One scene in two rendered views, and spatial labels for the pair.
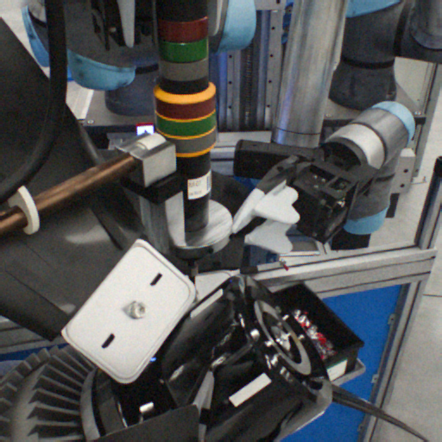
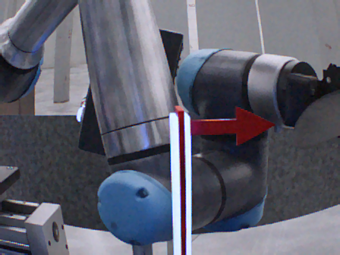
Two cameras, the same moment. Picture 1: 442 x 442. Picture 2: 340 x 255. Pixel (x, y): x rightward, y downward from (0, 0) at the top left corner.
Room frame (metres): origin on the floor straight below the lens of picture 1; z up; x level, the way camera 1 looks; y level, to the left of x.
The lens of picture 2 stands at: (0.62, 0.58, 1.25)
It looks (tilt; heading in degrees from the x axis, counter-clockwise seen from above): 8 degrees down; 279
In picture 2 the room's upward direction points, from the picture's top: 2 degrees counter-clockwise
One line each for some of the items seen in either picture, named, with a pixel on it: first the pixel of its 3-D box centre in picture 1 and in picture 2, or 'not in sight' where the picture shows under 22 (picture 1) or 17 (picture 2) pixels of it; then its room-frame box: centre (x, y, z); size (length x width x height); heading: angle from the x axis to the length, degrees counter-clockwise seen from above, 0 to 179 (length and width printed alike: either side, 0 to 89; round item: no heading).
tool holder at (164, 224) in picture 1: (179, 186); not in sight; (0.35, 0.03, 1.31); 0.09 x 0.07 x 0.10; 138
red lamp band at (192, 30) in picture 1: (182, 24); not in sight; (0.35, 0.02, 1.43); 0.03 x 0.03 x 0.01
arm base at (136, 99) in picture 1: (137, 79); not in sight; (1.11, 0.17, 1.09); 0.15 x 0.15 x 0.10
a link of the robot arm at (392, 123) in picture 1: (376, 137); (234, 87); (0.68, -0.23, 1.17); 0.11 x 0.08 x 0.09; 140
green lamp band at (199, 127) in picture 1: (185, 116); not in sight; (0.35, 0.02, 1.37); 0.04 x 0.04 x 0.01
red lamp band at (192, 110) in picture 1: (185, 98); not in sight; (0.35, 0.02, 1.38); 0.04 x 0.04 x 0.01
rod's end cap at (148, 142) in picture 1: (150, 150); not in sight; (0.33, 0.05, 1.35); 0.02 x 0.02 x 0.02; 48
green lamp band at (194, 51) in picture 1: (182, 44); not in sight; (0.35, 0.02, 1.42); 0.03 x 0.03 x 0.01
